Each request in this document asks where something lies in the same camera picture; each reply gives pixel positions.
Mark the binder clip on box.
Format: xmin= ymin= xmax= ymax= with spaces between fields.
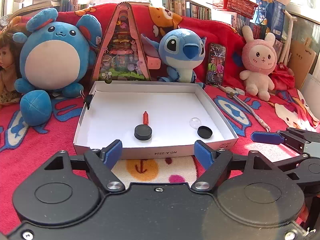
xmin=80 ymin=90 xmax=94 ymax=110

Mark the smartphone with lit screen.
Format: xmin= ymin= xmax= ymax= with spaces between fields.
xmin=206 ymin=43 xmax=226 ymax=86

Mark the blue Stitch plush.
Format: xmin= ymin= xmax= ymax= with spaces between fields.
xmin=140 ymin=28 xmax=207 ymax=83

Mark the blue paper bag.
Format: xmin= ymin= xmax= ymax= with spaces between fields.
xmin=253 ymin=0 xmax=285 ymax=40

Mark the clear glass dome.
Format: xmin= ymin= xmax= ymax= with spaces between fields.
xmin=189 ymin=118 xmax=202 ymax=129

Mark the pink bunny plush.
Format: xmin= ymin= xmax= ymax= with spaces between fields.
xmin=239 ymin=25 xmax=277 ymax=101

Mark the red plastic basket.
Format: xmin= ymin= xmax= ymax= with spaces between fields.
xmin=213 ymin=0 xmax=258 ymax=20

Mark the pink triangular toy box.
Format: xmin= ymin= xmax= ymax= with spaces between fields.
xmin=91 ymin=2 xmax=161 ymax=83

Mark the brown cardboard board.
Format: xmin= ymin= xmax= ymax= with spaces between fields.
xmin=287 ymin=37 xmax=316 ymax=89

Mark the red cloth bundle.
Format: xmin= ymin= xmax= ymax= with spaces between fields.
xmin=270 ymin=63 xmax=295 ymax=90

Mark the black round lid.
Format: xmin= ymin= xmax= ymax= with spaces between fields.
xmin=197 ymin=126 xmax=213 ymax=139

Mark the red patterned blanket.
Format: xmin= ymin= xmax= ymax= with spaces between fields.
xmin=1 ymin=5 xmax=319 ymax=234

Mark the blue round mouse plush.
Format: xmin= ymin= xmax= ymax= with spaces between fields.
xmin=13 ymin=8 xmax=103 ymax=126

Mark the row of books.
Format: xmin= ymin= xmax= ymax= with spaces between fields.
xmin=162 ymin=0 xmax=212 ymax=20

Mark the grey phone lanyard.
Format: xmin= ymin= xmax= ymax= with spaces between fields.
xmin=217 ymin=84 xmax=271 ymax=132

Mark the white shallow cardboard box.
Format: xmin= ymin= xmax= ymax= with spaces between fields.
xmin=73 ymin=81 xmax=238 ymax=159

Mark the brown haired doll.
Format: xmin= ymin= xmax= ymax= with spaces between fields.
xmin=0 ymin=28 xmax=21 ymax=107

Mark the black round puck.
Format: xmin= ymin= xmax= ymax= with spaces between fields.
xmin=134 ymin=124 xmax=152 ymax=141

